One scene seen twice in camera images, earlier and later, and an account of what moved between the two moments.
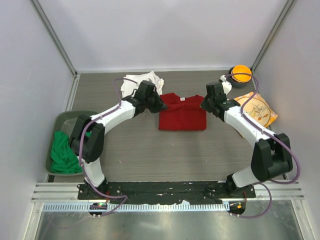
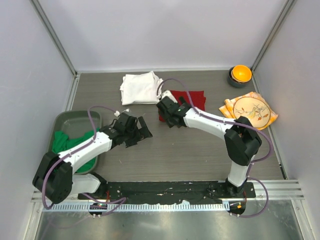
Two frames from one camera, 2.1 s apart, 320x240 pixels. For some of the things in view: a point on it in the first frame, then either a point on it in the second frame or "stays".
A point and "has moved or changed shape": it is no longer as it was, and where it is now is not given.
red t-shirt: [183, 113] has moved or changed shape
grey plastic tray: [64, 121] stays
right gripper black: [204, 106] → [169, 124]
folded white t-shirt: [128, 85] stays
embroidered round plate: [256, 109] stays
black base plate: [150, 192] stays
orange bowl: [241, 78] stays
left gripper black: [160, 106] → [145, 132]
